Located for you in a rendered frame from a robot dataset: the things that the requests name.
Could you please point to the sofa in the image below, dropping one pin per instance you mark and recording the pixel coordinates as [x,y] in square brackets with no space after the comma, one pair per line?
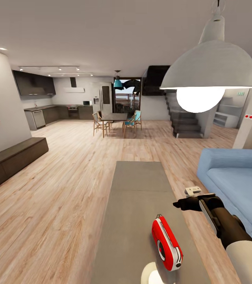
[228,174]

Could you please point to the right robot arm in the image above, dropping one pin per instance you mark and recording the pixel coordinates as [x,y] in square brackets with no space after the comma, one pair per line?
[229,228]

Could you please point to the range hood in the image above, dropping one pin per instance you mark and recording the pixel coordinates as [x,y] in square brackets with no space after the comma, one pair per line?
[74,87]

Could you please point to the oven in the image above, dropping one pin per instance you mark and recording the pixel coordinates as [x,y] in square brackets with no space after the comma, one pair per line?
[73,111]

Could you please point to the fridge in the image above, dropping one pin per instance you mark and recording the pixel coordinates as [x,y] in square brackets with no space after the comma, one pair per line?
[103,97]

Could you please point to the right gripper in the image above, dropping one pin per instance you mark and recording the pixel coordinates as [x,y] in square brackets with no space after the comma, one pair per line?
[185,204]

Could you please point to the coffee table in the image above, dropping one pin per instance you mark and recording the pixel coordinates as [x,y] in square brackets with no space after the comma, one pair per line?
[127,252]

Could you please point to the radio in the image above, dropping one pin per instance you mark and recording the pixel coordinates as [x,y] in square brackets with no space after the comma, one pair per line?
[169,250]

